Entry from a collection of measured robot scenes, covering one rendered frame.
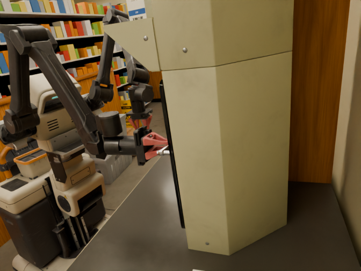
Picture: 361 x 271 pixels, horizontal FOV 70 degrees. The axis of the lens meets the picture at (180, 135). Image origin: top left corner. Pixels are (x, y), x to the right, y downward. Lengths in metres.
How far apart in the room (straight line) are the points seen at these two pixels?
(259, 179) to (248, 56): 0.29
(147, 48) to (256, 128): 0.29
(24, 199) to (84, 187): 0.34
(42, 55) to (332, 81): 0.86
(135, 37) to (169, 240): 0.54
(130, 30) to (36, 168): 1.27
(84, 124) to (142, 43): 0.36
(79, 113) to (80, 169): 0.69
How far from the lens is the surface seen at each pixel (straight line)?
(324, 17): 0.86
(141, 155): 0.72
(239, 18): 0.53
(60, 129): 1.37
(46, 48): 0.90
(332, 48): 0.87
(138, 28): 0.54
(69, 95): 0.84
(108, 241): 0.84
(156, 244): 0.78
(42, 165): 1.71
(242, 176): 0.62
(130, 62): 1.13
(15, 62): 1.03
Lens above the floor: 1.48
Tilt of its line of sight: 22 degrees down
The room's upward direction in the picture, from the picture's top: 8 degrees counter-clockwise
